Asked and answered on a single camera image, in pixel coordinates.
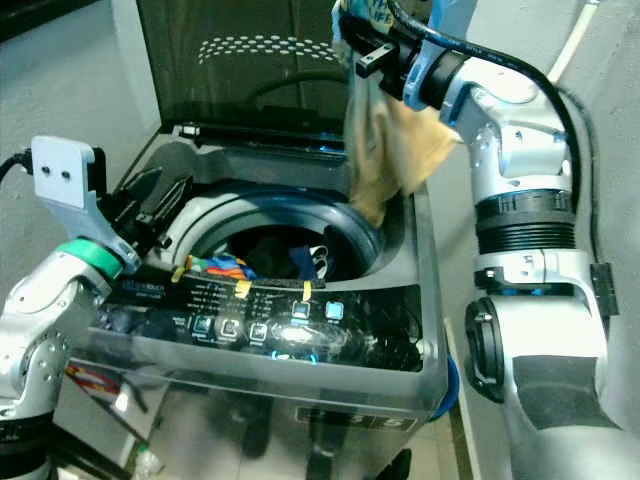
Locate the dark window frame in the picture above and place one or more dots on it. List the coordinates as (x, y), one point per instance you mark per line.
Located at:
(50, 12)

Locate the white wall pipe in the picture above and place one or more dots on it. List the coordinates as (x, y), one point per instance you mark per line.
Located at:
(575, 40)

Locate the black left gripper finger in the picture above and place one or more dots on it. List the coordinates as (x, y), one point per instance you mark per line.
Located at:
(155, 228)
(172, 192)

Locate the dark transparent washer lid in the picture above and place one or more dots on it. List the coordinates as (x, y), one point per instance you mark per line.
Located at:
(230, 90)

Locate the grey top-loading washing machine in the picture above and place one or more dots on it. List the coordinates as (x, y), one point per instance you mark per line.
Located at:
(260, 390)

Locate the multicolour cloth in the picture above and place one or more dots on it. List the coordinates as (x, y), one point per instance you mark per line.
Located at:
(220, 268)

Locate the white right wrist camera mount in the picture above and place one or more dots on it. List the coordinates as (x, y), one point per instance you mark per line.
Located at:
(418, 75)

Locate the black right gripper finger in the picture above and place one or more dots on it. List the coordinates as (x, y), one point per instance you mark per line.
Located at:
(374, 58)

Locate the clear plastic bottle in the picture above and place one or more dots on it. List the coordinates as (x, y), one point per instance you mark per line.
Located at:
(146, 464)

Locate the blue object behind washer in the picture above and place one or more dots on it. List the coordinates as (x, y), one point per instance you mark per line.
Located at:
(452, 390)

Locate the red white package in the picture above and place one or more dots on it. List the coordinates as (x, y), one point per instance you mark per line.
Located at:
(95, 380)

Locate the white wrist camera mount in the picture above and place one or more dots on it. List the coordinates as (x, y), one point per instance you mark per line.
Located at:
(418, 75)
(65, 180)

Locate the tan cloth garment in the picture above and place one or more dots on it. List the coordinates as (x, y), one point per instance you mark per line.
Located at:
(395, 150)

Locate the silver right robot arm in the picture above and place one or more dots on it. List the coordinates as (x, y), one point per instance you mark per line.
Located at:
(530, 250)

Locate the white blue patterned cloth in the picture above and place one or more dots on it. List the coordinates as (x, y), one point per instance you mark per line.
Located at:
(350, 25)

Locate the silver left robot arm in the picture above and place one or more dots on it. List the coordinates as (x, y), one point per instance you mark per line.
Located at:
(40, 330)

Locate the yellow tape strip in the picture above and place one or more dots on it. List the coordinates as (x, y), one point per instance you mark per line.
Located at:
(242, 289)
(307, 291)
(180, 272)

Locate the dark clothes in drum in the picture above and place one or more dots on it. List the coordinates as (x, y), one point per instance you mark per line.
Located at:
(265, 250)

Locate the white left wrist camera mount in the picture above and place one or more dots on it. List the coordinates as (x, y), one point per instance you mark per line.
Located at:
(65, 180)

